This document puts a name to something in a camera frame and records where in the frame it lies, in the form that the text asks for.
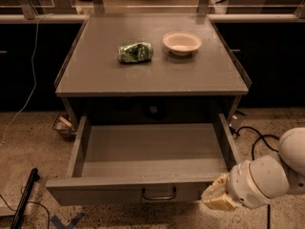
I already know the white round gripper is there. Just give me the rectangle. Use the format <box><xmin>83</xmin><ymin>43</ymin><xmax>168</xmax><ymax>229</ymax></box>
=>
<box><xmin>201</xmin><ymin>155</ymin><xmax>290</xmax><ymax>212</ymax></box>

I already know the grey top drawer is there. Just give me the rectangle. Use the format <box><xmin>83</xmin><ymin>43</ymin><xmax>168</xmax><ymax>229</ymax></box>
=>
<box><xmin>46</xmin><ymin>114</ymin><xmax>240</xmax><ymax>205</ymax></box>

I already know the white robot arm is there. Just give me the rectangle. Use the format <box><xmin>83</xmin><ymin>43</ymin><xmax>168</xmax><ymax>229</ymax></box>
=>
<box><xmin>201</xmin><ymin>127</ymin><xmax>305</xmax><ymax>211</ymax></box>

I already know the grey cabinet with top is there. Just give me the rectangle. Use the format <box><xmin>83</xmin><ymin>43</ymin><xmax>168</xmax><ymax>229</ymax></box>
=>
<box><xmin>56</xmin><ymin>13</ymin><xmax>251</xmax><ymax>122</ymax></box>

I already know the white paper bowl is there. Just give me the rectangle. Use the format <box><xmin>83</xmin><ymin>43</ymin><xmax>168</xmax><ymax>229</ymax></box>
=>
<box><xmin>162</xmin><ymin>31</ymin><xmax>202</xmax><ymax>56</ymax></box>

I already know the black bar on floor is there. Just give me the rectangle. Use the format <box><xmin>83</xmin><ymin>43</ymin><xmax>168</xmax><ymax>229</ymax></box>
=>
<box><xmin>10</xmin><ymin>168</ymin><xmax>40</xmax><ymax>229</ymax></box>

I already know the black floor cable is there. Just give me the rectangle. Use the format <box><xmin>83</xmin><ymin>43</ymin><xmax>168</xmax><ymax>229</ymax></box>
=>
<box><xmin>231</xmin><ymin>126</ymin><xmax>281</xmax><ymax>229</ymax></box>

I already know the dark metal drawer handle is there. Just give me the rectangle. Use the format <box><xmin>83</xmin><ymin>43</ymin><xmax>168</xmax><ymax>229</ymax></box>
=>
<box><xmin>141</xmin><ymin>187</ymin><xmax>177</xmax><ymax>201</ymax></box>

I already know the wire basket on floor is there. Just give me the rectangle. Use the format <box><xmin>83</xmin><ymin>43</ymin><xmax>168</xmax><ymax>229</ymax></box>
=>
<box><xmin>52</xmin><ymin>111</ymin><xmax>76</xmax><ymax>141</ymax></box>

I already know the thin black cable left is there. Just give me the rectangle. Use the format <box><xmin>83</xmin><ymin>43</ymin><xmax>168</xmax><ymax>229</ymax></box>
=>
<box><xmin>0</xmin><ymin>185</ymin><xmax>51</xmax><ymax>229</ymax></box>

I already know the white hanging cable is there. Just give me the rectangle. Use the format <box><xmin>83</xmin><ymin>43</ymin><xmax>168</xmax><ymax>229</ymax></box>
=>
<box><xmin>0</xmin><ymin>13</ymin><xmax>51</xmax><ymax>145</ymax></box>

